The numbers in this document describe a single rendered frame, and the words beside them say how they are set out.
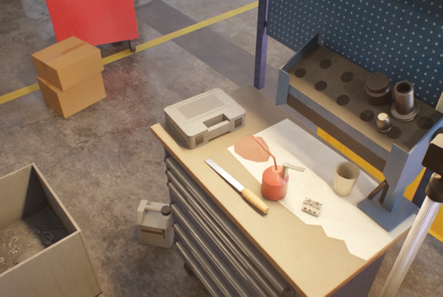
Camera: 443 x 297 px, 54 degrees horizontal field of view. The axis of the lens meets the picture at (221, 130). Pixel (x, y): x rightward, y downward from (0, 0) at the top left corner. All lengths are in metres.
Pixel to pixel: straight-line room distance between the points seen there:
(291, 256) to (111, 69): 2.89
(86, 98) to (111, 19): 0.79
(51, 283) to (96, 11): 2.40
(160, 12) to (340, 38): 3.47
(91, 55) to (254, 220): 2.24
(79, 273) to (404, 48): 1.60
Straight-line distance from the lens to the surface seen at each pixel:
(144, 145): 3.06
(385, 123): 1.24
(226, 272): 1.72
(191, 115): 1.64
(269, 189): 1.40
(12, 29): 4.88
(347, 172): 1.50
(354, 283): 1.70
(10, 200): 2.37
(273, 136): 1.66
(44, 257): 1.94
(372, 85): 1.29
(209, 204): 1.54
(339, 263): 1.34
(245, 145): 1.58
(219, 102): 1.70
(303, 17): 1.57
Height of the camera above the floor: 2.05
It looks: 41 degrees down
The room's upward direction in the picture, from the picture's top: straight up
